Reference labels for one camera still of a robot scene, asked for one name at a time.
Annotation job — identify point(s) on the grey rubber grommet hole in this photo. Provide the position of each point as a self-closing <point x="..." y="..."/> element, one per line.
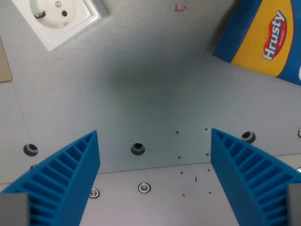
<point x="30" y="149"/>
<point x="248" y="136"/>
<point x="137" y="148"/>

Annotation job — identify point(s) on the white wall power socket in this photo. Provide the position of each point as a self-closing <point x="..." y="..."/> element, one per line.
<point x="60" y="20"/>

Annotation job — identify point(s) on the blue yellow Hrusty snack box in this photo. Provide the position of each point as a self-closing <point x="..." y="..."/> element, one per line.
<point x="261" y="37"/>

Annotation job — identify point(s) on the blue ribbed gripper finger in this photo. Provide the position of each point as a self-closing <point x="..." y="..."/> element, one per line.
<point x="63" y="174"/>
<point x="244" y="174"/>

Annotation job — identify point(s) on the beige flat plate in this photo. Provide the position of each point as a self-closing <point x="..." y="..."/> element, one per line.
<point x="3" y="63"/>

